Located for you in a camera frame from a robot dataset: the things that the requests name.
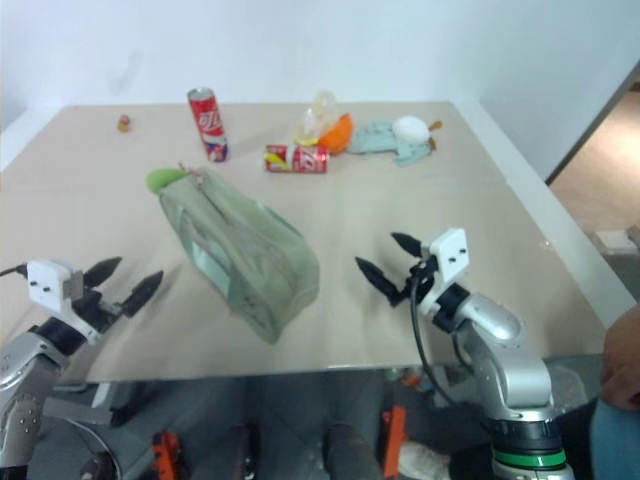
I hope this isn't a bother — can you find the light teal cloth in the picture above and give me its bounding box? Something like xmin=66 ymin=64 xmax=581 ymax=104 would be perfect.
xmin=347 ymin=118 xmax=434 ymax=168

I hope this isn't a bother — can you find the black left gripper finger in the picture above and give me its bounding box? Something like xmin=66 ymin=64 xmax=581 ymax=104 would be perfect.
xmin=120 ymin=270 xmax=165 ymax=318
xmin=81 ymin=257 xmax=124 ymax=293

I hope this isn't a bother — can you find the short red soda can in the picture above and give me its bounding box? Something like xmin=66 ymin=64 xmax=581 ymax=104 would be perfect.
xmin=263 ymin=144 xmax=332 ymax=176

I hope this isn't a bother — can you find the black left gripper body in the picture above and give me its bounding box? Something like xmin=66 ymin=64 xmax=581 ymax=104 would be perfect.
xmin=71 ymin=286 xmax=127 ymax=335

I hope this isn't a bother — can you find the white plush toy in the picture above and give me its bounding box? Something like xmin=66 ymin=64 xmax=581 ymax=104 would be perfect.
xmin=391 ymin=115 xmax=445 ymax=151

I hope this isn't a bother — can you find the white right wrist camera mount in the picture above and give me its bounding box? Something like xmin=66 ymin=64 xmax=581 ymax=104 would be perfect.
xmin=416 ymin=227 xmax=470 ymax=318

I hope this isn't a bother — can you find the orange plastic bowl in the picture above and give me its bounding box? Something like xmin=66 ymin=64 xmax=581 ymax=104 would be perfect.
xmin=318 ymin=113 xmax=356 ymax=154

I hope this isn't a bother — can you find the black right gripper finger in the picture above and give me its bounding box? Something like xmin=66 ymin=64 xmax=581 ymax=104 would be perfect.
xmin=354 ymin=256 xmax=402 ymax=308
xmin=390 ymin=232 xmax=424 ymax=260

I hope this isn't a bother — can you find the clear plastic bottle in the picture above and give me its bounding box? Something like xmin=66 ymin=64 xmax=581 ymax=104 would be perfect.
xmin=293 ymin=89 xmax=347 ymax=147

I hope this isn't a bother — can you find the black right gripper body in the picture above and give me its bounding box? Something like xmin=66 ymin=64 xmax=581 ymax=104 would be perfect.
xmin=391 ymin=251 xmax=440 ymax=308

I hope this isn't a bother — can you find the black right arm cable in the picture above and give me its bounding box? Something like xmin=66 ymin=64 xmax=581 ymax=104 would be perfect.
xmin=409 ymin=272 xmax=499 ymax=437

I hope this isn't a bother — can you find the tall red cola can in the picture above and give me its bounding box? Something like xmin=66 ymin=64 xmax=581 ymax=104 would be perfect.
xmin=186 ymin=87 xmax=233 ymax=164

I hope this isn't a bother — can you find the orange and black tool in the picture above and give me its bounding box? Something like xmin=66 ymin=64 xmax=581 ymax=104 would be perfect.
xmin=381 ymin=405 xmax=410 ymax=477
xmin=151 ymin=428 xmax=182 ymax=480

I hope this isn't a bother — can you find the green mesh bag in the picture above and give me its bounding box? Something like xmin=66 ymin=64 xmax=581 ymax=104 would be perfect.
xmin=145 ymin=166 xmax=322 ymax=347

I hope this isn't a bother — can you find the white box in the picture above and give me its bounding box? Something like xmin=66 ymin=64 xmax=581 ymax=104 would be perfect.
xmin=593 ymin=228 xmax=640 ymax=252

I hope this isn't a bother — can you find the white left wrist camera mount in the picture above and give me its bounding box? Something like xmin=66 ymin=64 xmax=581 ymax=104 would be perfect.
xmin=26 ymin=259 xmax=104 ymax=346

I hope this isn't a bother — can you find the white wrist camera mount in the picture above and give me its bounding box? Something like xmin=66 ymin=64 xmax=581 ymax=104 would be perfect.
xmin=26 ymin=259 xmax=104 ymax=346
xmin=416 ymin=227 xmax=470 ymax=318

